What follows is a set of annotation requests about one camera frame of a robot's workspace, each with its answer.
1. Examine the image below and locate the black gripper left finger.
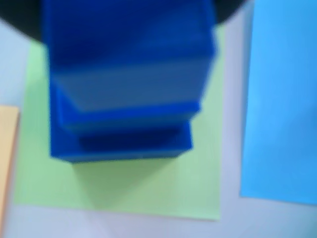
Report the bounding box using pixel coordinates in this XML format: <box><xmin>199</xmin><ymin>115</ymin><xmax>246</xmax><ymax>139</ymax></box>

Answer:
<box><xmin>0</xmin><ymin>0</ymin><xmax>49</xmax><ymax>44</ymax></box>

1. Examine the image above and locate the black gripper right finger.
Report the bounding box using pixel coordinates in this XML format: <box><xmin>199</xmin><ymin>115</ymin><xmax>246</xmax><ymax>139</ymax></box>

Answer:
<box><xmin>212</xmin><ymin>0</ymin><xmax>248</xmax><ymax>26</ymax></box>

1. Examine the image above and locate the small blue cube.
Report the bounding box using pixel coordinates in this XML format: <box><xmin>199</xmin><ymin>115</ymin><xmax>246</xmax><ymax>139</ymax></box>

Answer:
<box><xmin>43</xmin><ymin>0</ymin><xmax>219</xmax><ymax>113</ymax></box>

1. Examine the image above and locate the medium blue cube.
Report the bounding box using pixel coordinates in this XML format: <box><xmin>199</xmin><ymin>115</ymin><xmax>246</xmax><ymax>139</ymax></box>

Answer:
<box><xmin>51</xmin><ymin>81</ymin><xmax>202</xmax><ymax>136</ymax></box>

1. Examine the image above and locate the blue paper square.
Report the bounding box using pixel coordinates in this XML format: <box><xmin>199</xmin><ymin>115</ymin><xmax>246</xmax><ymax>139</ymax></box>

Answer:
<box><xmin>239</xmin><ymin>0</ymin><xmax>317</xmax><ymax>206</ymax></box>

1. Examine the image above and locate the orange paper square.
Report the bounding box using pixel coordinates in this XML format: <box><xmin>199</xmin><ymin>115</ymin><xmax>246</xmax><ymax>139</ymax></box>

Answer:
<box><xmin>0</xmin><ymin>105</ymin><xmax>20</xmax><ymax>208</ymax></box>

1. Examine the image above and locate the green paper square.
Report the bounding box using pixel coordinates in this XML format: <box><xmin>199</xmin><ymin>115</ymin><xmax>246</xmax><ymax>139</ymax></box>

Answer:
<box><xmin>13</xmin><ymin>23</ymin><xmax>221</xmax><ymax>222</ymax></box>

